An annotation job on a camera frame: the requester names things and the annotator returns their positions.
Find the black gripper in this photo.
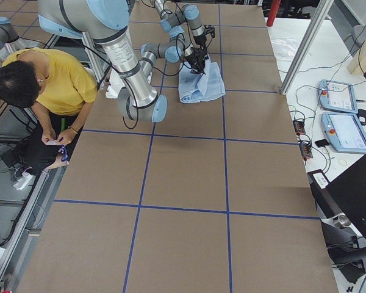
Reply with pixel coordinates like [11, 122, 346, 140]
[185, 48, 206, 71]
[192, 26, 215, 49]

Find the light blue striped shirt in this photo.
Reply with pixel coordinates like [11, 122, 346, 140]
[178, 57, 225, 104]

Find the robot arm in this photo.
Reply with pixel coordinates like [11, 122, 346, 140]
[38, 1, 212, 123]
[149, 0, 215, 49]

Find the red cylinder bottle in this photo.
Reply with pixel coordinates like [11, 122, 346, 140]
[266, 0, 281, 27]

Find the clear plastic bag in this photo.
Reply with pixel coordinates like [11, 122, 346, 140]
[270, 37, 299, 73]

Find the person in yellow shirt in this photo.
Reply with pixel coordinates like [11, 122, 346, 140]
[0, 48, 98, 175]

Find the far teach pendant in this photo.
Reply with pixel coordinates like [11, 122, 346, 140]
[318, 79, 358, 114]

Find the teach pendant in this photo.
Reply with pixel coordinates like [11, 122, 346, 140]
[321, 112, 366, 154]
[318, 79, 358, 114]

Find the near teach pendant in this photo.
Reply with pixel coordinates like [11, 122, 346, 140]
[321, 112, 366, 154]

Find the black monitor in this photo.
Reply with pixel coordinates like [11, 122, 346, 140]
[326, 154, 366, 236]

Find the white power strip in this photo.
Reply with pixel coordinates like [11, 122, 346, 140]
[13, 171, 33, 190]

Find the aluminium frame post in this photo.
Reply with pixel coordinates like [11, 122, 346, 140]
[279, 0, 334, 95]

